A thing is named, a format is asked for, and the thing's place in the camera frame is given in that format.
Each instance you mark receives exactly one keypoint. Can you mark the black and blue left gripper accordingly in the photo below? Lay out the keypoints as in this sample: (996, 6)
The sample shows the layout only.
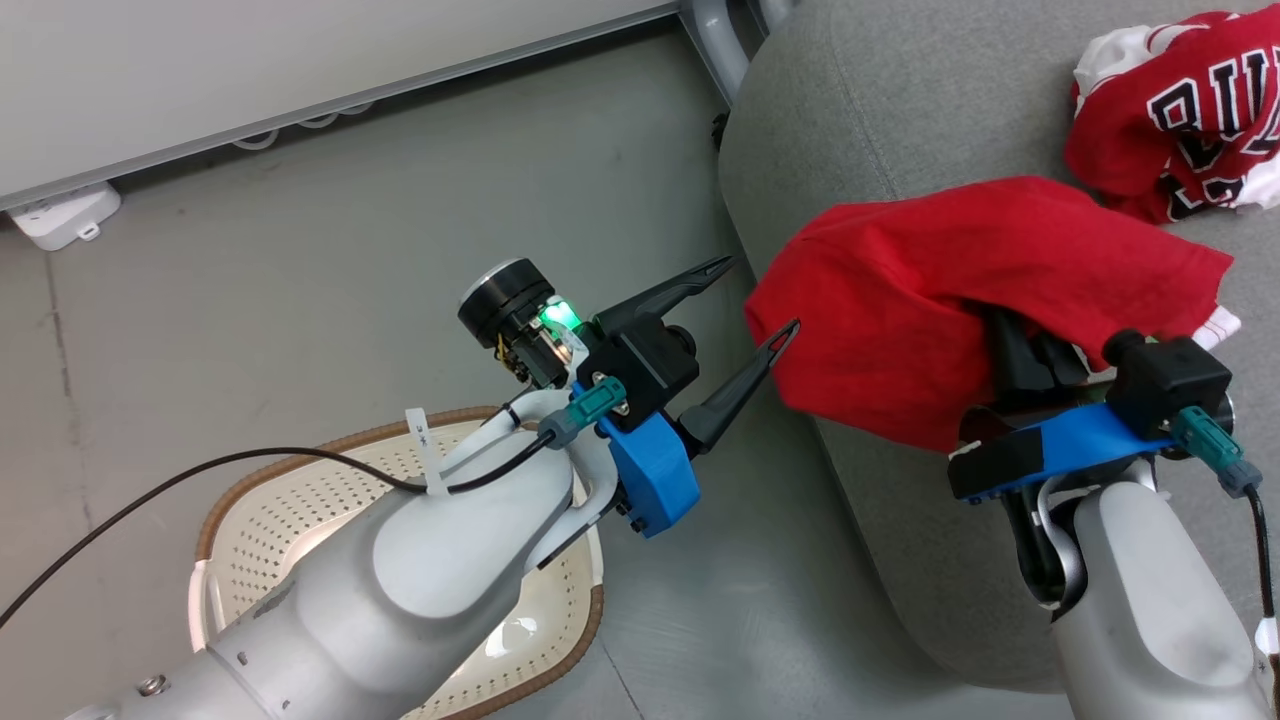
(655, 480)

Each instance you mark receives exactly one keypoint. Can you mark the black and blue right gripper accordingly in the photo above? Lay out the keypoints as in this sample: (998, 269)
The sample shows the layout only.
(1080, 440)

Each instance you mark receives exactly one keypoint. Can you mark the plain red t-shirt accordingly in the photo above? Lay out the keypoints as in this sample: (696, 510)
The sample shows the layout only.
(900, 300)

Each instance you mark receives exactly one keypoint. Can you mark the red jersey with black lettering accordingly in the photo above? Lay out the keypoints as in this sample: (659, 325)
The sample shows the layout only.
(1120, 150)

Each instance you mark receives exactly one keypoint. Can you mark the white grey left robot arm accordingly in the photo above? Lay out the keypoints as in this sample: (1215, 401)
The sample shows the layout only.
(420, 580)

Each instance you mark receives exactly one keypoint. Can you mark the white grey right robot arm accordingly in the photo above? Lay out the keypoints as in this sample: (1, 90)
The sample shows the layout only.
(1150, 600)

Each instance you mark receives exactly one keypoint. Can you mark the grey fabric sofa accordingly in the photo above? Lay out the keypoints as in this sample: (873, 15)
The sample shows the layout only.
(900, 100)

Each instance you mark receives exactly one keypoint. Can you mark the white zip tie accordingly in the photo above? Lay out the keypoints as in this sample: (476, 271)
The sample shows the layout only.
(425, 450)

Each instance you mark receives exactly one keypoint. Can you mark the white basket brown woven rim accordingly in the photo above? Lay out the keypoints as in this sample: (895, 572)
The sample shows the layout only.
(300, 520)

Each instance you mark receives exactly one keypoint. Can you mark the large white partition panel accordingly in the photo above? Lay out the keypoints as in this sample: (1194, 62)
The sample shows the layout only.
(250, 50)

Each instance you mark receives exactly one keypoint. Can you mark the white power strip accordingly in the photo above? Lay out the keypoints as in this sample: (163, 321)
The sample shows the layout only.
(65, 215)

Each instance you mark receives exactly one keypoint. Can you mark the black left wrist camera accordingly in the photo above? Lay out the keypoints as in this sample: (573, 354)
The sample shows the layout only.
(640, 370)

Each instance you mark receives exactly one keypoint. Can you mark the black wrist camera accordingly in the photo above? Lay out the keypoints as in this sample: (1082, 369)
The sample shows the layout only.
(1165, 380)
(640, 370)

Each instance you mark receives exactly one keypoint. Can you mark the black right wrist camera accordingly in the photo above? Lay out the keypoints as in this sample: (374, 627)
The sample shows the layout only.
(1165, 380)

